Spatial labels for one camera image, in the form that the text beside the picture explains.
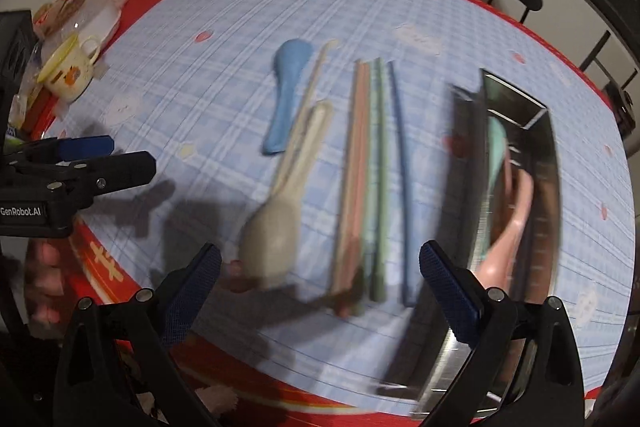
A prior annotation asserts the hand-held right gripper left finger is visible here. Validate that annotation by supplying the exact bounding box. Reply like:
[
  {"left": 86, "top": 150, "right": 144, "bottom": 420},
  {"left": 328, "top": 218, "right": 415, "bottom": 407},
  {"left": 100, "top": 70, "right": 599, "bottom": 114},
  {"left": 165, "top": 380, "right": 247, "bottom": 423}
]
[{"left": 52, "top": 243, "right": 222, "bottom": 427}]

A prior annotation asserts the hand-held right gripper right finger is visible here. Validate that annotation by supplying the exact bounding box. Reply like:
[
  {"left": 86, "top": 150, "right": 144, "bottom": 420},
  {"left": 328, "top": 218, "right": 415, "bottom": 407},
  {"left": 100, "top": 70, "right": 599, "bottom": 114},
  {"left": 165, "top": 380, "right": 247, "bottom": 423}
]
[{"left": 419, "top": 241, "right": 585, "bottom": 427}]

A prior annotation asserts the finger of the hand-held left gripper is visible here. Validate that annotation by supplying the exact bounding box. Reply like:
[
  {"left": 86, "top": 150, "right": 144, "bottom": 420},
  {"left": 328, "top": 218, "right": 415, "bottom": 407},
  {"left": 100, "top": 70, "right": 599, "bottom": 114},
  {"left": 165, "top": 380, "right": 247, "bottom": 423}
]
[
  {"left": 47, "top": 151, "right": 157, "bottom": 210},
  {"left": 15, "top": 135, "right": 116, "bottom": 164}
]

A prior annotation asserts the pink spoon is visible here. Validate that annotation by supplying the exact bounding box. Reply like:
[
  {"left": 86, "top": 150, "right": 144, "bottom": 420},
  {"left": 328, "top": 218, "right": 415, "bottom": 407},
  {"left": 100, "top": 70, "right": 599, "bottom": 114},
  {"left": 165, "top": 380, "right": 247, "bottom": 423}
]
[{"left": 472, "top": 167, "right": 536, "bottom": 303}]

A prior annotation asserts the stainless steel utensil tray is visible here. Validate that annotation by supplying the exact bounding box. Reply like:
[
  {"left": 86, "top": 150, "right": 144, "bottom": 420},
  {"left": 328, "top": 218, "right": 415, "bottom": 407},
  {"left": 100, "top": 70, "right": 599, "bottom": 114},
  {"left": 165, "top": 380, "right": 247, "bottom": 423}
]
[{"left": 380, "top": 67, "right": 568, "bottom": 418}]

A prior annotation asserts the beige spoon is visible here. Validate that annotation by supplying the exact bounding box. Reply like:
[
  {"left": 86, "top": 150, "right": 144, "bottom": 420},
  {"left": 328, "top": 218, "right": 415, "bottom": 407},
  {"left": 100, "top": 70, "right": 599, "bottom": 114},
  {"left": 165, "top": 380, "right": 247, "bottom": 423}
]
[{"left": 239, "top": 101, "right": 335, "bottom": 292}]

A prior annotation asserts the blue chopstick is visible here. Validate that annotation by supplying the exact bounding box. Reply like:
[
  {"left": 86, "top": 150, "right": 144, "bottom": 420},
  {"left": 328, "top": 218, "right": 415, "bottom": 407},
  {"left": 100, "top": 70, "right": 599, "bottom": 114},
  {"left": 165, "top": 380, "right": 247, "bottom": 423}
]
[{"left": 386, "top": 61, "right": 417, "bottom": 308}]

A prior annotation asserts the pink chopstick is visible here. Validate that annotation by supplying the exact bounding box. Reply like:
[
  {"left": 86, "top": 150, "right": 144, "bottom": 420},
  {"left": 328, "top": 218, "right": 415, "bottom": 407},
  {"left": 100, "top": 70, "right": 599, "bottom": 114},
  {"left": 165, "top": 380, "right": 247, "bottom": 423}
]
[
  {"left": 327, "top": 61, "right": 366, "bottom": 303},
  {"left": 340, "top": 61, "right": 373, "bottom": 308}
]

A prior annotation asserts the green spoon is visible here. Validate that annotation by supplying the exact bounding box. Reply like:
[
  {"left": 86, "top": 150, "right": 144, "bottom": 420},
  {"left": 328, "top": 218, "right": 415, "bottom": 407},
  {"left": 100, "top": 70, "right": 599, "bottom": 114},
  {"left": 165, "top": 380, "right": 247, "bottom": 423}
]
[{"left": 482, "top": 114, "right": 508, "bottom": 208}]

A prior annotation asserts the blue spoon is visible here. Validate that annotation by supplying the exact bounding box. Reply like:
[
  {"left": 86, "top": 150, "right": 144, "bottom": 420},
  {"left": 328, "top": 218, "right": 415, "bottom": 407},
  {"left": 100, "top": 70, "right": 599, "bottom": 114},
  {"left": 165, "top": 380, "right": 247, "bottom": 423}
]
[{"left": 262, "top": 38, "right": 316, "bottom": 156}]

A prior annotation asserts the beige chopstick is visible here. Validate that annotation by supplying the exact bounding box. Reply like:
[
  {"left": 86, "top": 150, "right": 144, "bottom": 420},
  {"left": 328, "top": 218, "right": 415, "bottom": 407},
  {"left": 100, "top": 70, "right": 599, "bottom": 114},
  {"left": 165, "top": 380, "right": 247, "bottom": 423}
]
[{"left": 270, "top": 39, "right": 341, "bottom": 198}]

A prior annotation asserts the person's left hand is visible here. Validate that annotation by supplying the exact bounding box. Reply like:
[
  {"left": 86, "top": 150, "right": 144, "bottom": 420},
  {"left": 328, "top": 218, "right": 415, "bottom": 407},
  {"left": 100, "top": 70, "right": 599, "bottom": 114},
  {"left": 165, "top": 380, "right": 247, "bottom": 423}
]
[{"left": 22, "top": 239, "right": 68, "bottom": 325}]

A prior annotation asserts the yellow rim white mug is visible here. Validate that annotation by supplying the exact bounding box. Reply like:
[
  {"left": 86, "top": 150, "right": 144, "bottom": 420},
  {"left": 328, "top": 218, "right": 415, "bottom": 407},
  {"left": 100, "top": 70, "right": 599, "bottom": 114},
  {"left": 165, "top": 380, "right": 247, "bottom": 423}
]
[{"left": 37, "top": 32, "right": 101, "bottom": 104}]

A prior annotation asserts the blue plaid table mat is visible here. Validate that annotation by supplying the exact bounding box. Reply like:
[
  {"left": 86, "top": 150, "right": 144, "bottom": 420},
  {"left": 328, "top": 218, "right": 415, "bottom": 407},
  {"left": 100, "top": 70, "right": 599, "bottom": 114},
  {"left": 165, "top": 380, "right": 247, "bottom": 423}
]
[{"left": 60, "top": 0, "right": 631, "bottom": 413}]

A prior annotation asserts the red label snack jar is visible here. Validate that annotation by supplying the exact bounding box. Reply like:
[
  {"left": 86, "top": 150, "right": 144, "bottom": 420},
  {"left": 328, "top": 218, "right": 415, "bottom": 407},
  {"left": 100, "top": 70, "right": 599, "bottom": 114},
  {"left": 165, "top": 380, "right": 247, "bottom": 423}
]
[{"left": 32, "top": 0, "right": 93, "bottom": 40}]

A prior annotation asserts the black metal chair frame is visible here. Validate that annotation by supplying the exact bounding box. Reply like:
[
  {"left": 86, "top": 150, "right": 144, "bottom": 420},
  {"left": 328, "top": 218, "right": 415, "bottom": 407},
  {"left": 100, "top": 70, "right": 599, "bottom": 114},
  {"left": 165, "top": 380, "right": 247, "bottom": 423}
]
[{"left": 580, "top": 29, "right": 640, "bottom": 92}]

